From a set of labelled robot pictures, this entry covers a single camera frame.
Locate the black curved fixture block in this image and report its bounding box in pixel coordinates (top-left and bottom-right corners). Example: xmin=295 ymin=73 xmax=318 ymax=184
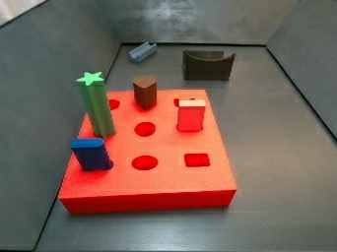
xmin=183 ymin=50 xmax=235 ymax=81

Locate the red shape sorter board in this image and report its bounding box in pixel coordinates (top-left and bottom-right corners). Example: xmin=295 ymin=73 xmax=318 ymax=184
xmin=57 ymin=90 xmax=237 ymax=214

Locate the brown rounded triangle peg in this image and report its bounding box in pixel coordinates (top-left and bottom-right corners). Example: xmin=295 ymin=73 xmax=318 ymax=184
xmin=132 ymin=76 xmax=156 ymax=110

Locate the light blue arch object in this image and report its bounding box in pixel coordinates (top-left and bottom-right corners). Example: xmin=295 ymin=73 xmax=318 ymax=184
xmin=128 ymin=42 xmax=156 ymax=63

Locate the red square block peg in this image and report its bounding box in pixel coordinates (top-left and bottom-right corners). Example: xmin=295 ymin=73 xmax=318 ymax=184
xmin=176 ymin=99 xmax=206 ymax=131

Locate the green star prism peg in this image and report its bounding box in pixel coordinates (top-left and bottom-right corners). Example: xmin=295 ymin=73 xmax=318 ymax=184
xmin=76 ymin=72 xmax=116 ymax=139

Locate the dark blue rounded peg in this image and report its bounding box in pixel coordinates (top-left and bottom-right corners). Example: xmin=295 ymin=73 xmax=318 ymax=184
xmin=71 ymin=138 xmax=113 ymax=171

